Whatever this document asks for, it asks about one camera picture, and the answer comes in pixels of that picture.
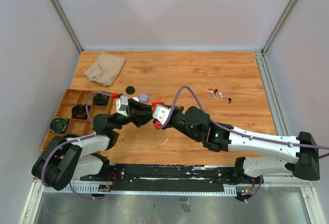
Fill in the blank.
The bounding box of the purple round charging case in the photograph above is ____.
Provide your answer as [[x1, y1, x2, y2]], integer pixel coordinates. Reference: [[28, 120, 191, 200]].
[[139, 94, 149, 103]]

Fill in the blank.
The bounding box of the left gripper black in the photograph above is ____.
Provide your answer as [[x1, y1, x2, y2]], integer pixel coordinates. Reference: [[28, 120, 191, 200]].
[[113, 98, 156, 129]]

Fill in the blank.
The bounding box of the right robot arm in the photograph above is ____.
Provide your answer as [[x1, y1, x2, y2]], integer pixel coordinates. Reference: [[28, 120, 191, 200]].
[[156, 106, 320, 183]]

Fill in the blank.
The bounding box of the black yellow coiled strap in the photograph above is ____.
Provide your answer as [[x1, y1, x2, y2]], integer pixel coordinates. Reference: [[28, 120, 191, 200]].
[[50, 117, 70, 134]]

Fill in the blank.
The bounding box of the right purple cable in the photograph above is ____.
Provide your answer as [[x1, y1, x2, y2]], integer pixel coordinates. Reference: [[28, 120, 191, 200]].
[[154, 85, 329, 201]]

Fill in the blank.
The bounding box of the purple cable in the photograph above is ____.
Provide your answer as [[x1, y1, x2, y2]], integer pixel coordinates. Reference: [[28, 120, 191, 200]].
[[41, 91, 121, 200], [154, 85, 329, 201]]

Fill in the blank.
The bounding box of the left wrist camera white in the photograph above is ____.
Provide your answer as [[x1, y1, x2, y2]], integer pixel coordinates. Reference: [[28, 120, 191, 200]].
[[116, 96, 129, 117]]

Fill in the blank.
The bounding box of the orange round charging case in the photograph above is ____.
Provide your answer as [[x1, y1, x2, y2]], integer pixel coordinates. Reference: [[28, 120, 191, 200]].
[[151, 100, 164, 111]]

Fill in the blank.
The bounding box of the black round charging case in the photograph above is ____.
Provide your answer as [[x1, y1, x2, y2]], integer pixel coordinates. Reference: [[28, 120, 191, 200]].
[[125, 86, 135, 95]]

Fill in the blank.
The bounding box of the black coiled strap upper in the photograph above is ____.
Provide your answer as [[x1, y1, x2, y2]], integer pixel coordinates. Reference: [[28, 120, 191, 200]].
[[93, 91, 112, 106]]

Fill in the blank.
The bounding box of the beige folded cloth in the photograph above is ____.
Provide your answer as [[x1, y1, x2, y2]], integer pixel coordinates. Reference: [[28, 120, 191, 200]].
[[84, 52, 125, 87]]

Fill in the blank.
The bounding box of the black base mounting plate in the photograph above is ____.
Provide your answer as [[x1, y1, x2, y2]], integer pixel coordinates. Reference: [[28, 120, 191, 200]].
[[80, 164, 263, 193]]

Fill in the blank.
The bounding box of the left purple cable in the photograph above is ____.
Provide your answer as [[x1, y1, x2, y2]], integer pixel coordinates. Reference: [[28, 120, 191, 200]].
[[41, 91, 121, 200]]

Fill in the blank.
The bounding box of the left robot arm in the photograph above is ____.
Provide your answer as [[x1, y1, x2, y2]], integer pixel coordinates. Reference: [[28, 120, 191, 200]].
[[31, 96, 153, 191]]

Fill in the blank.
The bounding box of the black coiled strap middle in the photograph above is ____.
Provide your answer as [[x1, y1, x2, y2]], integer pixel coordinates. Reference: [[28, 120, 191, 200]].
[[71, 103, 90, 120]]

